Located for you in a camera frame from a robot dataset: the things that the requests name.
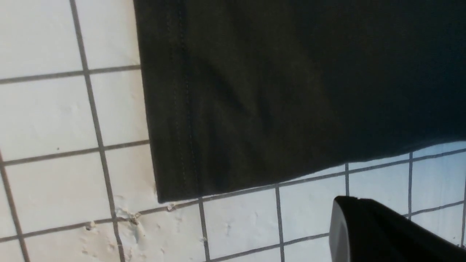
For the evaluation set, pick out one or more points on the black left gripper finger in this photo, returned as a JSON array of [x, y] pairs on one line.
[[364, 230]]

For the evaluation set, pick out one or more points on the gray long sleeve shirt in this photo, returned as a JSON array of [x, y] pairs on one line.
[[246, 93]]

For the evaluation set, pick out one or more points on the white grid table mat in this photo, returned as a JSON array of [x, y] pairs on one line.
[[77, 182]]

